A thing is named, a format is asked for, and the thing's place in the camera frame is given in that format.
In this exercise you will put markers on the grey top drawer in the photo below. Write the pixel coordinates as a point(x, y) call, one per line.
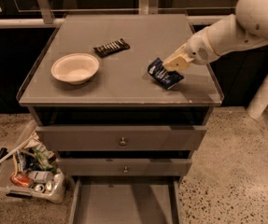
point(121, 138)

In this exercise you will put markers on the clear plastic bin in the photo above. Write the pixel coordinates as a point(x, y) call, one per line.
point(31, 170)

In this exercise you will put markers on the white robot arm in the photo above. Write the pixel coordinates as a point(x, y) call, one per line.
point(246, 28)

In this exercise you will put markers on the silver can top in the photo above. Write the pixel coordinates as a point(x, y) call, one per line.
point(39, 188)

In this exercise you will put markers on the grey open bottom drawer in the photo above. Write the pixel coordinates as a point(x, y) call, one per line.
point(125, 200)

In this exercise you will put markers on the grey drawer cabinet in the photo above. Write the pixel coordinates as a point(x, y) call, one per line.
point(122, 93)

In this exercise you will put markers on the green snack bag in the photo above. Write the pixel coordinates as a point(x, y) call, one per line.
point(46, 160)

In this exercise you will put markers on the white diagonal post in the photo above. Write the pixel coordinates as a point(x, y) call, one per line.
point(260, 100)

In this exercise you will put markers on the red soda can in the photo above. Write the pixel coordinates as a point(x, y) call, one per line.
point(21, 180)

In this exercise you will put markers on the dark brown snack bar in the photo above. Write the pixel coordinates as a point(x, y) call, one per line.
point(111, 48)

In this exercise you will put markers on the white soda can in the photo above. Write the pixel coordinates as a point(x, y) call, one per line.
point(40, 176)

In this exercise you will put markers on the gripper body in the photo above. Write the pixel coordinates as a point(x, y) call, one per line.
point(198, 50)

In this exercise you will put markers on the grey middle drawer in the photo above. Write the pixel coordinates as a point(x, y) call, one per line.
point(124, 167)

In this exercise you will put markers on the blue rxbar blueberry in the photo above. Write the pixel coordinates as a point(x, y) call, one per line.
point(167, 79)

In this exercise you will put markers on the white stick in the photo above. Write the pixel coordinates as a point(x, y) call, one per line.
point(20, 146)

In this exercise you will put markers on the white paper bowl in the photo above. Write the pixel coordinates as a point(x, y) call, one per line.
point(76, 68)

